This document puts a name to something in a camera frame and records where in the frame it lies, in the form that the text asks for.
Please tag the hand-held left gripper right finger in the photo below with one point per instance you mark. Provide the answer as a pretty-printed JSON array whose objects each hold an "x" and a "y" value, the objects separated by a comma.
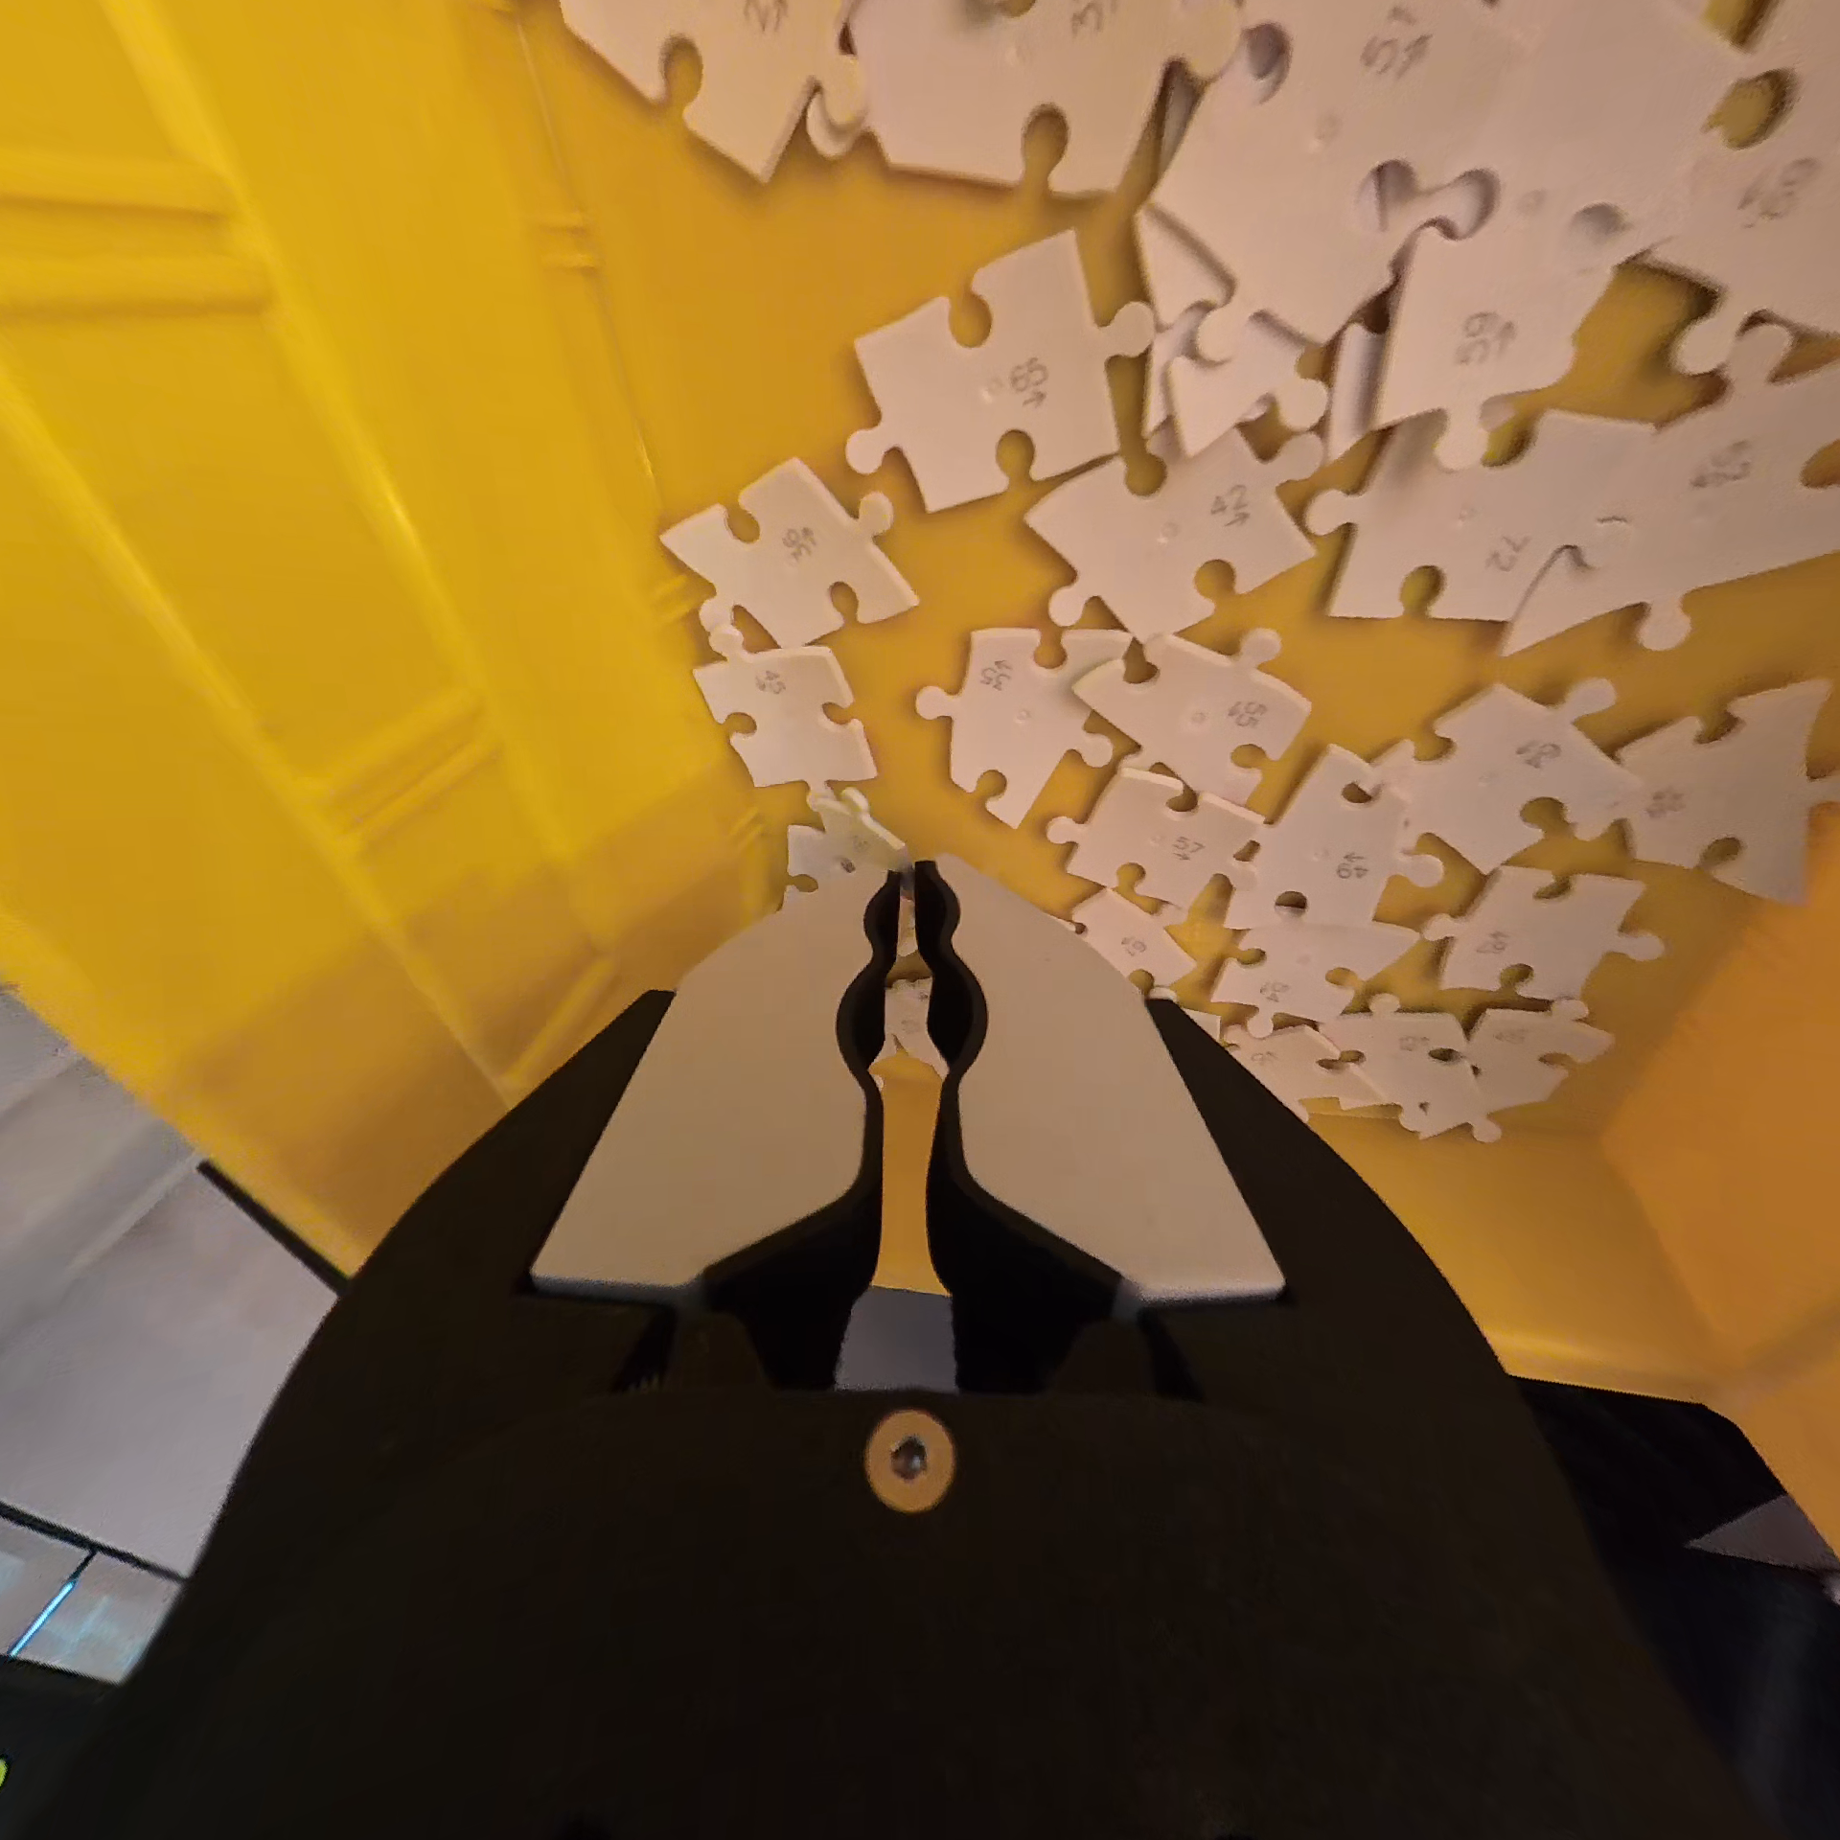
[{"x": 1107, "y": 1150}]

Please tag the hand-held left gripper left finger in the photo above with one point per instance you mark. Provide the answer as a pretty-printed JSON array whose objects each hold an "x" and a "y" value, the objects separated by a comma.
[{"x": 720, "y": 1150}]

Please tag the pile of puzzle pieces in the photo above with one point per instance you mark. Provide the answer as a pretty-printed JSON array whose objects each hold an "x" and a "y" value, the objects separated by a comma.
[{"x": 1437, "y": 288}]

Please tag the yellow plastic bin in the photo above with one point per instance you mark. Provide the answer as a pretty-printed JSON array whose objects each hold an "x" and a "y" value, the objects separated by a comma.
[{"x": 287, "y": 577}]

